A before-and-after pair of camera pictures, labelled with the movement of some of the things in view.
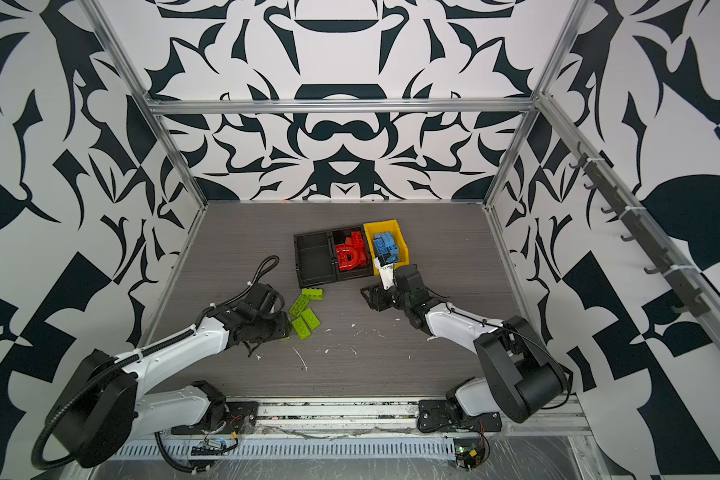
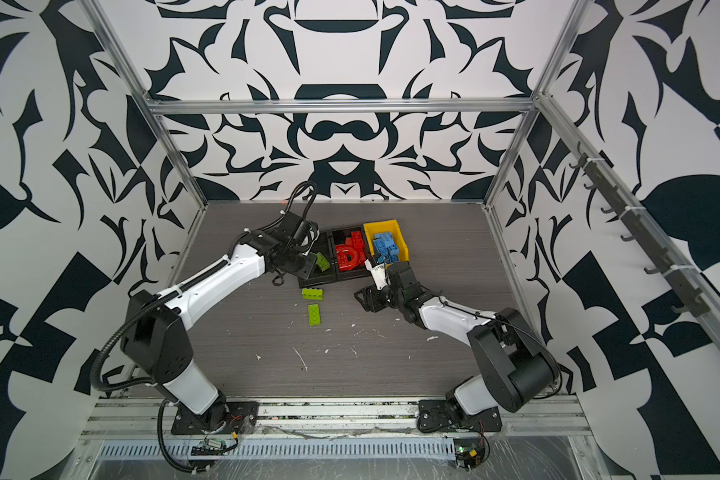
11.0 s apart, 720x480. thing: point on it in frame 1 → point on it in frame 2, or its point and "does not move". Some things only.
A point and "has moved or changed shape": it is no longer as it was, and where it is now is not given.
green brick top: x=313 y=293 does not move
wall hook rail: x=677 y=278 does not move
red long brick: x=345 y=256 does not move
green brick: x=311 y=318 has moved or changed shape
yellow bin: x=390 y=226 does not move
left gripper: x=283 y=328 → x=310 y=261
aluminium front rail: x=391 y=418 does not move
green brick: x=301 y=328 → x=321 y=262
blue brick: x=391 y=246 does not move
